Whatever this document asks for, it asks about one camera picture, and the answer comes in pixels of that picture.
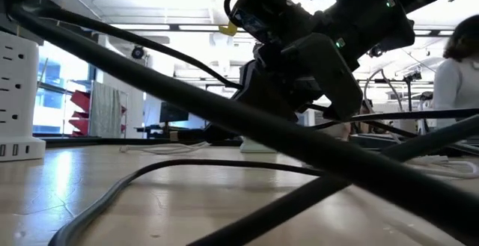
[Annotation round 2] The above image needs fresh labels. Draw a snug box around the black USB cable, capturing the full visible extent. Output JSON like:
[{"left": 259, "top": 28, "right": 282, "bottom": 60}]
[{"left": 7, "top": 2, "right": 479, "bottom": 246}]

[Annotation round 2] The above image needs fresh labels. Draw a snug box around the black camera cluster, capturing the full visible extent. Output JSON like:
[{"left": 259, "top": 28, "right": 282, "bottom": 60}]
[{"left": 367, "top": 45, "right": 385, "bottom": 59}]

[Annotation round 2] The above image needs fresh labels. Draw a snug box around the grey panel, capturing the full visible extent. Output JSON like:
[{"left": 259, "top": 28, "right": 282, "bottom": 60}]
[{"left": 88, "top": 80, "right": 123, "bottom": 139}]

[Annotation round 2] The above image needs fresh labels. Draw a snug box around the pale green cube power strip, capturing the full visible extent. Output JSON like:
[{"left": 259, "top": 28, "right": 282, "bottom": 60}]
[{"left": 239, "top": 135, "right": 278, "bottom": 155}]

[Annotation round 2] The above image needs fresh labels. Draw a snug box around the red bin rack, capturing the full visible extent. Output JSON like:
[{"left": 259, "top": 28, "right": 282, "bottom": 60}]
[{"left": 68, "top": 90, "right": 128, "bottom": 138}]

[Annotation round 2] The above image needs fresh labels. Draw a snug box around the black dome camera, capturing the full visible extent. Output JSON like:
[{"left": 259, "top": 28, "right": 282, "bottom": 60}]
[{"left": 130, "top": 45, "right": 147, "bottom": 61}]

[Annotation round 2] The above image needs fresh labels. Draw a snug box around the small black monitor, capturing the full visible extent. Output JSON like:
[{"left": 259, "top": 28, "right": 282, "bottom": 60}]
[{"left": 159, "top": 101, "right": 190, "bottom": 124}]

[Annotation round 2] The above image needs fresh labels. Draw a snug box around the white tower power strip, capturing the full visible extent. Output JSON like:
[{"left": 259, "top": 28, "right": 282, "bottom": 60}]
[{"left": 0, "top": 31, "right": 47, "bottom": 163}]

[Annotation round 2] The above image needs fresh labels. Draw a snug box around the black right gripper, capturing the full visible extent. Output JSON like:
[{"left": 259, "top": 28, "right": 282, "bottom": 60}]
[{"left": 282, "top": 0, "right": 416, "bottom": 122}]

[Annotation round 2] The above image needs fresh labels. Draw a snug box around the yellow cable tag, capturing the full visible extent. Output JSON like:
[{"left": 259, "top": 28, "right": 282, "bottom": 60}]
[{"left": 218, "top": 21, "right": 239, "bottom": 37}]

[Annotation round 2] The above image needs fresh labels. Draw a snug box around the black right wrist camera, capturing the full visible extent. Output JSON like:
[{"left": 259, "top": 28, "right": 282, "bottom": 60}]
[{"left": 226, "top": 0, "right": 315, "bottom": 49}]

